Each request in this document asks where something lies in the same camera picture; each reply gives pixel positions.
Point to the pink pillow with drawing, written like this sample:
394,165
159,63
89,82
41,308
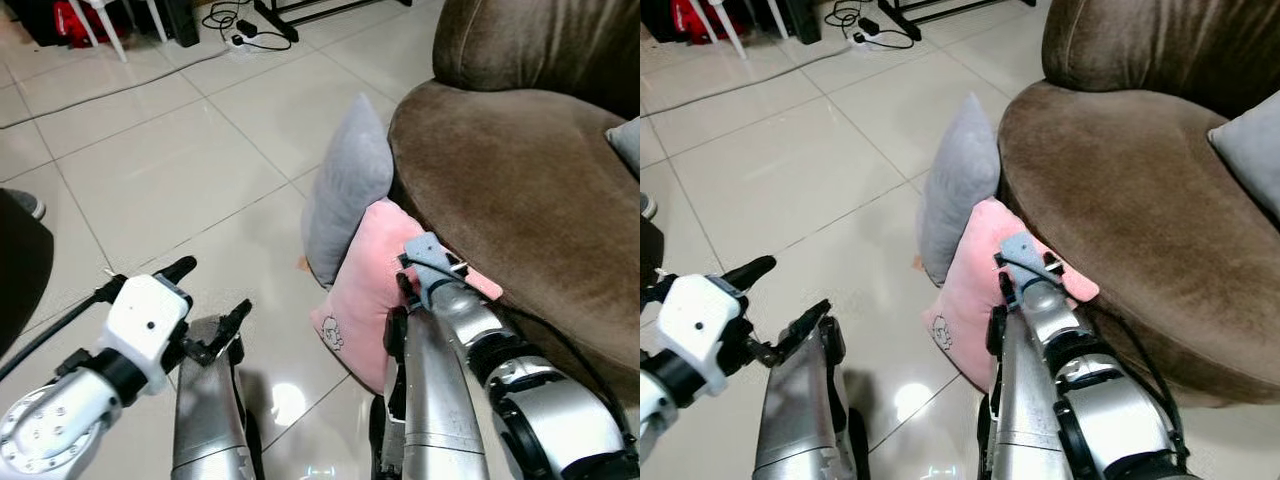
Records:
365,290
970,280

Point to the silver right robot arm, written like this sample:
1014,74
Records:
560,420
1120,420

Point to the grey pillow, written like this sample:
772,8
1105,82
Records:
350,190
958,180
628,145
1255,150

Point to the brown fabric sofa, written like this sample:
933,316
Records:
520,190
1130,190

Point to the silver left robot leg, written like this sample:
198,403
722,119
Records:
205,420
800,420

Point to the person's leg in black trousers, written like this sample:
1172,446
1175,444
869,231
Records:
20,270
650,250

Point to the grey shoe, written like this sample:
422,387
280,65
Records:
25,203
647,206

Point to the white power strip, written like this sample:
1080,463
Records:
865,39
242,41

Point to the white chair leg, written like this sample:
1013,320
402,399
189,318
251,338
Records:
108,30
725,30

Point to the black box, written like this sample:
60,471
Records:
798,20
180,20

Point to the black power adapter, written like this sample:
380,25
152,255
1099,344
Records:
246,26
868,25

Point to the red bag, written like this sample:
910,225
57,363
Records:
692,18
72,20

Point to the black metal rack foot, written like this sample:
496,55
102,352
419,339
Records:
915,15
290,15

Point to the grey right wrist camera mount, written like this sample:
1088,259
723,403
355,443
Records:
430,262
1025,258

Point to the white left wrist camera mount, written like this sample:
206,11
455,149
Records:
145,325
700,325

